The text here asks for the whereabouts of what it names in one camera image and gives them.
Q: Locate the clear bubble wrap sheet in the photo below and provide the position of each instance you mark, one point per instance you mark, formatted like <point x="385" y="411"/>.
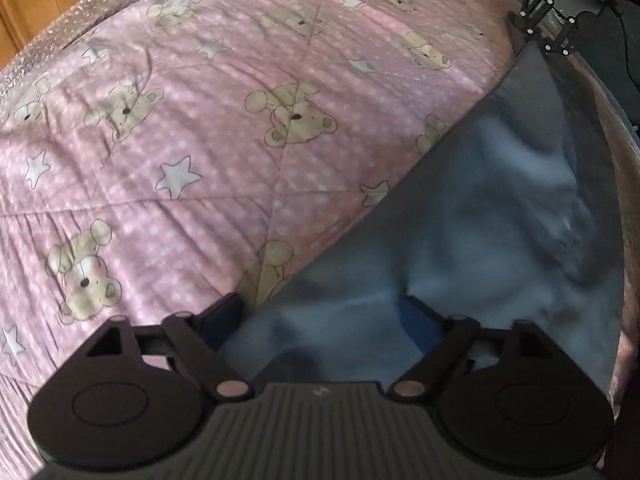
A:
<point x="60" y="25"/>

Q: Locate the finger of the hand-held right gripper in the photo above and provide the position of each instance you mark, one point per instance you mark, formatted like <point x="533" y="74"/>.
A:
<point x="559" y="42"/>
<point x="520" y="27"/>

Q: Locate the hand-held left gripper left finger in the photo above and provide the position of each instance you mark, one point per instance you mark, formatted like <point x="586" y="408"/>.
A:
<point x="228" y="311"/>

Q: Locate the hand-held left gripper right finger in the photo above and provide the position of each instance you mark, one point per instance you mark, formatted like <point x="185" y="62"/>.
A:
<point x="421" y="318"/>

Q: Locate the blue-grey garment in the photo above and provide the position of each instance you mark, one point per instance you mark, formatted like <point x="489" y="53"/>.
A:
<point x="500" y="210"/>

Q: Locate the pink teddy bear blanket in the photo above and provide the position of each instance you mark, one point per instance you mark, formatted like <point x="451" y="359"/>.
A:
<point x="200" y="110"/>

